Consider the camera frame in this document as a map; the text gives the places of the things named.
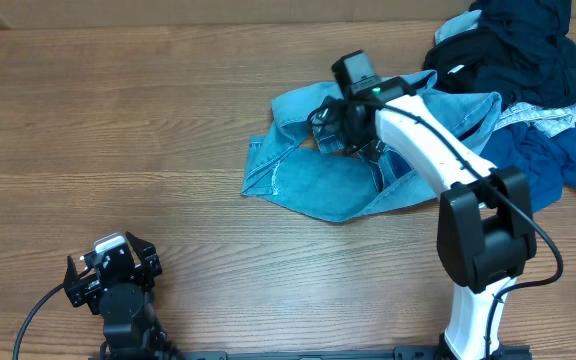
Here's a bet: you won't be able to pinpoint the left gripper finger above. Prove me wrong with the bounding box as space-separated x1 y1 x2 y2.
125 232 156 269
63 256 80 290

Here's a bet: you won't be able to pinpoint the light blue denim jeans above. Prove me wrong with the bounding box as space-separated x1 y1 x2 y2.
241 70 502 222

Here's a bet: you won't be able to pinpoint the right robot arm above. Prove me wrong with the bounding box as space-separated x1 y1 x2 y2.
309 51 537 359

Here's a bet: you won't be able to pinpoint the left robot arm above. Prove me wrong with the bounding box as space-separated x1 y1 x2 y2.
63 232 182 360

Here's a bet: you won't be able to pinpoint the black garment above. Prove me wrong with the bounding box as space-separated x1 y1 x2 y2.
423 0 576 108

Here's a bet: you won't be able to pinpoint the white grey striped cloth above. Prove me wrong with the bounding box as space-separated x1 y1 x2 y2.
494 102 576 137

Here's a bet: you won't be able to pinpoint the dark blue shirt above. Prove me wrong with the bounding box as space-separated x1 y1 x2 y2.
481 123 576 212

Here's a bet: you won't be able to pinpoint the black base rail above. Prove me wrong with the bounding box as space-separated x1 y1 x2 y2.
87 344 533 360

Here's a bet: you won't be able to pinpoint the cardboard wall panel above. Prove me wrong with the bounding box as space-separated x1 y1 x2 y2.
0 0 576 31

